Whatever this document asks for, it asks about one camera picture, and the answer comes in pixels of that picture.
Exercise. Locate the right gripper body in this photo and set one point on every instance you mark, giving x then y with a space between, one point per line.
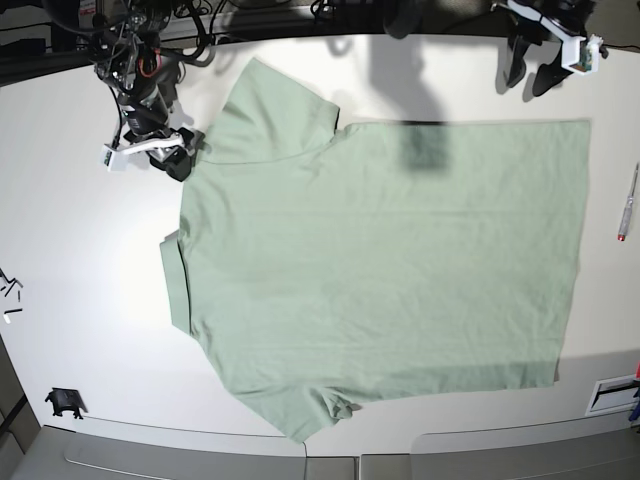
149 129

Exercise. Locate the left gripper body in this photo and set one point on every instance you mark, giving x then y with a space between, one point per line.
537 19

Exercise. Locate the light green T-shirt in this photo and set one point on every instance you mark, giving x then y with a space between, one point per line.
322 267

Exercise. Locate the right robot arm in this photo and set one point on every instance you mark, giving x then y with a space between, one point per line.
142 76

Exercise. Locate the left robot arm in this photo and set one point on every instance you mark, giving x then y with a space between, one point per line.
583 10

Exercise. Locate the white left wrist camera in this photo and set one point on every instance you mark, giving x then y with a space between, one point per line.
581 55

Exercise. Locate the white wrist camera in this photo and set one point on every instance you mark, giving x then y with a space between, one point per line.
581 55
114 160

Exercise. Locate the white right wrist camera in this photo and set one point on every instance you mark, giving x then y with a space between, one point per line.
114 160

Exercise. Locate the black clamp bracket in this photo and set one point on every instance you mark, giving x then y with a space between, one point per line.
66 400

